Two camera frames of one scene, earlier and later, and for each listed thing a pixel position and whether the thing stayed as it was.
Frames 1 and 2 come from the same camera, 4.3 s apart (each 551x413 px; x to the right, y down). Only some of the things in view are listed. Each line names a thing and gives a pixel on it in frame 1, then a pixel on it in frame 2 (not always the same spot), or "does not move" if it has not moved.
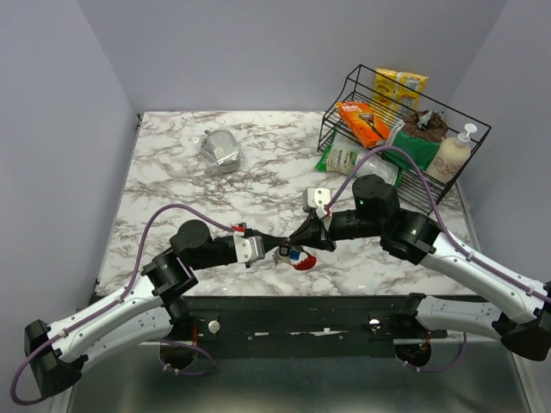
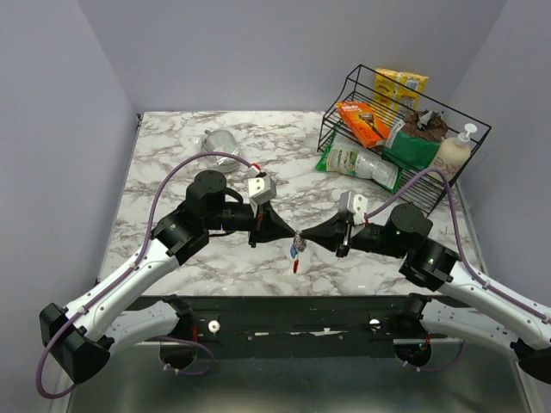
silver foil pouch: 220,151 does not move
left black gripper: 270,242 → 268,226
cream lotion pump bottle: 451,156 does not move
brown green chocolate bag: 420,137 does not move
